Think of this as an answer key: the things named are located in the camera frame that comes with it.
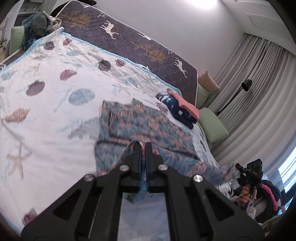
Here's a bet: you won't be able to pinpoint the teal floral patterned garment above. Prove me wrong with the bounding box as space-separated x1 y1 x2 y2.
94 98 241 204

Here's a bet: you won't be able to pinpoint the dark clothes with pink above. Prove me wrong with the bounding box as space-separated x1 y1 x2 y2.
253 180 282 223

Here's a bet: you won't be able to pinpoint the green cushion near clothes pile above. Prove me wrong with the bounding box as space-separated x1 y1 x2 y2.
9 26 25 55

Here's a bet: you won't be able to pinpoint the pile of dark clothes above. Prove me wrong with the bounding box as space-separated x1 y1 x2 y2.
22 11 62 51

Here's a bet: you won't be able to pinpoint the person's right hand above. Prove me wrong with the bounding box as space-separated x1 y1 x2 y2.
237 185 257 206

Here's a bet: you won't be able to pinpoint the green striped pillow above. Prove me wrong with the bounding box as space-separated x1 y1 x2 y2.
198 108 229 144

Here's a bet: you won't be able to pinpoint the grey pleated curtain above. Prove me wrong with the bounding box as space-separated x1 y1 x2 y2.
206 34 295 187

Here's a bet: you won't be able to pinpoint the folded pink garment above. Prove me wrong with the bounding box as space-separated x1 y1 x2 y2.
167 89 200 120

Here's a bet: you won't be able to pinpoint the folded navy star garment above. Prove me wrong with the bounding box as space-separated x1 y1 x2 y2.
156 93 197 130

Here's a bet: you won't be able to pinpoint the beige cushion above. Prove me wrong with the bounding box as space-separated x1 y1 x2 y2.
198 71 220 92

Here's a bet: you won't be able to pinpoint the white seashell print bedspread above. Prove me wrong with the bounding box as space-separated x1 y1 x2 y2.
1 29 217 234

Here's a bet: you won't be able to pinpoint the dark purple deer mattress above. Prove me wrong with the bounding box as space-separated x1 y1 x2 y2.
55 1 198 104

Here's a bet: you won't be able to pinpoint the black camera on stand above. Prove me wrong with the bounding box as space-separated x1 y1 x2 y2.
215 79 253 117

